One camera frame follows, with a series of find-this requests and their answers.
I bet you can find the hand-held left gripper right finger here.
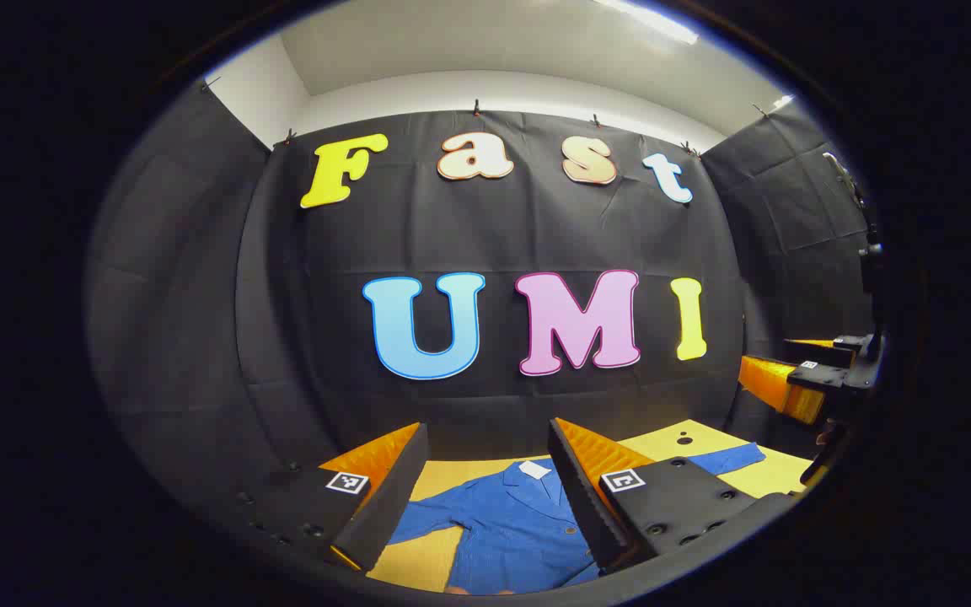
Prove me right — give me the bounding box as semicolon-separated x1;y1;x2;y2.
547;417;798;576

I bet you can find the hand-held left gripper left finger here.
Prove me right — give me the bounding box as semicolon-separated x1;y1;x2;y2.
233;422;432;574

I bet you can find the blue shirt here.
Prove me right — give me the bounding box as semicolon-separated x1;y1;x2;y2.
384;443;769;596

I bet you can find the black backdrop cloth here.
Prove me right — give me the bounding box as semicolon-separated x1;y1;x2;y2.
85;80;882;540

